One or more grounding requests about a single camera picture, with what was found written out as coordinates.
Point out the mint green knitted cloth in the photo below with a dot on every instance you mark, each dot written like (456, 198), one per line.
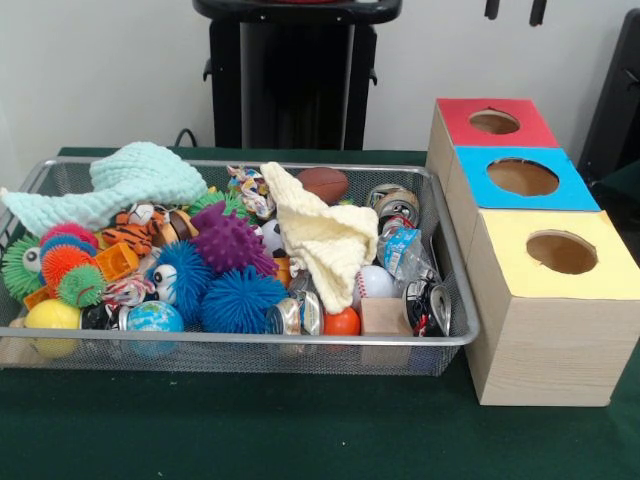
(140, 175)

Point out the dark green tablecloth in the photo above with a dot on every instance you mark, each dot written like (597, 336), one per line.
(622, 195)
(300, 435)

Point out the purple spiky toy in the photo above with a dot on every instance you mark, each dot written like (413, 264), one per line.
(230, 240)

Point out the yellow ball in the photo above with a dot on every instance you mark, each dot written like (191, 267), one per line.
(52, 315)

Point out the wooden box with three holes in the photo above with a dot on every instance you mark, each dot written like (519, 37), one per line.
(550, 350)

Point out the blue spiky toy with eyes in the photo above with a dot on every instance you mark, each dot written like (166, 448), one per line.
(190, 265)

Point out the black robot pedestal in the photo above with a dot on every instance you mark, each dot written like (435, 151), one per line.
(225, 90)

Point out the tiger plush toy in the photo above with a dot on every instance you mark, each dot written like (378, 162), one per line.
(132, 235)

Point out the blue spiky ball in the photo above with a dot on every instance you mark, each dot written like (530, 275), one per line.
(245, 305)

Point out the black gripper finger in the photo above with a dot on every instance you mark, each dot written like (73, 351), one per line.
(538, 11)
(492, 9)

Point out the globe print ball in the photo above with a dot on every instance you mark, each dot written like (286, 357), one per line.
(155, 317)

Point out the orange ball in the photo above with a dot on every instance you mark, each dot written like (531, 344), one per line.
(342, 322)

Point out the brown toy football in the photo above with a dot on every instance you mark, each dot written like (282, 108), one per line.
(325, 182)

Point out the black upright panel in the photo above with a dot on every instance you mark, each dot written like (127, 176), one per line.
(620, 100)

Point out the cream knitted cloth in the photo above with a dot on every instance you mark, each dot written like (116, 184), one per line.
(325, 235)

